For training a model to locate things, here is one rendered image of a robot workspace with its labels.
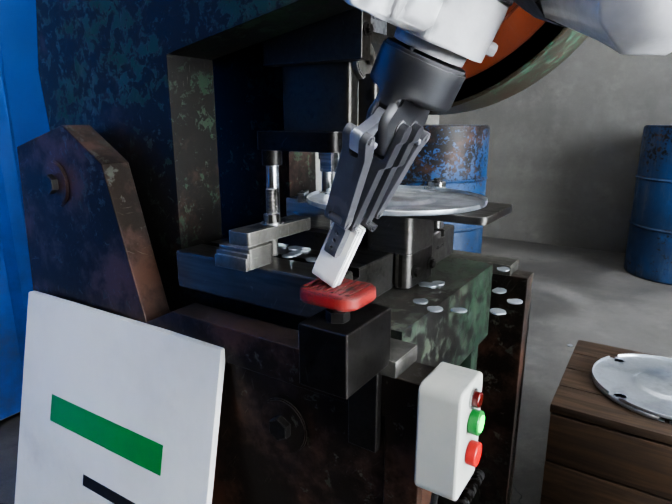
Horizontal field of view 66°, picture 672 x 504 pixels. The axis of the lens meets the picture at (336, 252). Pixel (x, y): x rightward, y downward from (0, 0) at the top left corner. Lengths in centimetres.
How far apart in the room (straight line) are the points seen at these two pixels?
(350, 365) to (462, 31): 32
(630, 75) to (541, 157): 75
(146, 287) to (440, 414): 53
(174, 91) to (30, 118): 99
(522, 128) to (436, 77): 375
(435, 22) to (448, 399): 37
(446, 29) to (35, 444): 104
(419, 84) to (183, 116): 53
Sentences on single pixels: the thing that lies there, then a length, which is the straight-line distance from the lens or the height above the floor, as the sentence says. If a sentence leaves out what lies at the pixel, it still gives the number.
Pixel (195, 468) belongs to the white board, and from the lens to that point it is 86.
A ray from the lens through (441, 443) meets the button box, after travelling 61.
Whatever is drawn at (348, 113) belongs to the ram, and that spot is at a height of 92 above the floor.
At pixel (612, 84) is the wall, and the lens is 408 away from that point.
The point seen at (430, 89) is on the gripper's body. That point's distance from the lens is 43.
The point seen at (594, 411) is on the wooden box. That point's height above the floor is 35.
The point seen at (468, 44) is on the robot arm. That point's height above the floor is 96.
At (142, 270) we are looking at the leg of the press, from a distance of 91.
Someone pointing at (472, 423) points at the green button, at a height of 59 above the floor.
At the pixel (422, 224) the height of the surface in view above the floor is 75.
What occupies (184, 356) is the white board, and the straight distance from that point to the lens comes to 83.
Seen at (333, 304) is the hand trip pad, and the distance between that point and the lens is 50.
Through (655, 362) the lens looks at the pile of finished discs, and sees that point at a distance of 144.
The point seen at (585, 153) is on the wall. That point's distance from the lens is 410.
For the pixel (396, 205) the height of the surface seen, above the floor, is 78.
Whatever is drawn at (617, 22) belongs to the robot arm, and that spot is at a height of 97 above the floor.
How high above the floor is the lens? 91
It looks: 14 degrees down
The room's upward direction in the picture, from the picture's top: straight up
